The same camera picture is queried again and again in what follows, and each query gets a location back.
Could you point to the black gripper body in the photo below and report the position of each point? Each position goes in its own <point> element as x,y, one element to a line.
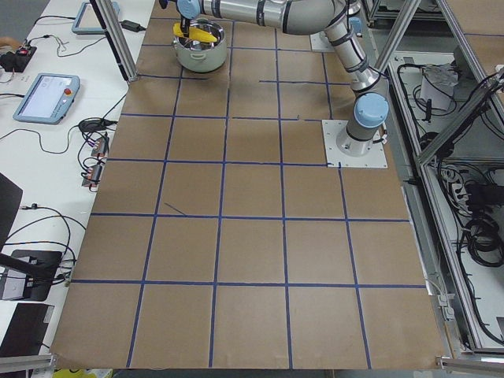
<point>186,24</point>

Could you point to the yellow corn cob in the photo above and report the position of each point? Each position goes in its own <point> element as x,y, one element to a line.
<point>194,34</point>

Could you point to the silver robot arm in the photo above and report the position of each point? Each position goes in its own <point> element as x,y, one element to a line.
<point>307,18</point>

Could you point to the pale green steel pot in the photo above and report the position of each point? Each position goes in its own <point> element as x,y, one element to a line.
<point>202,57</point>

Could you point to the black power adapter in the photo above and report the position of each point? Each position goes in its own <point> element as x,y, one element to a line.
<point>132,26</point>

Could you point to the far blue teach pendant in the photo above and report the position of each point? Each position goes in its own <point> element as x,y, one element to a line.
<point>86,22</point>

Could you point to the blue teach pendant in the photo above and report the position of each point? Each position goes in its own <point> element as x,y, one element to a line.
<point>86,22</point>
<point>49,98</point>

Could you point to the near blue teach pendant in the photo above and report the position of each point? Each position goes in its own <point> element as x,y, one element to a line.
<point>49,98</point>

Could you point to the small electronics board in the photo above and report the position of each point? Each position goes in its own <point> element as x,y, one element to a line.
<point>92,176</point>

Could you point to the black monitor stand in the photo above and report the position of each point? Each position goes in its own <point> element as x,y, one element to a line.
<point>28,274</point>

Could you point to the aluminium frame post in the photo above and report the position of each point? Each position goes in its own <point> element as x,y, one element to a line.
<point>110,24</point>

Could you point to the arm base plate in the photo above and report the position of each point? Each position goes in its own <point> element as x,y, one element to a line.
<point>341,151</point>

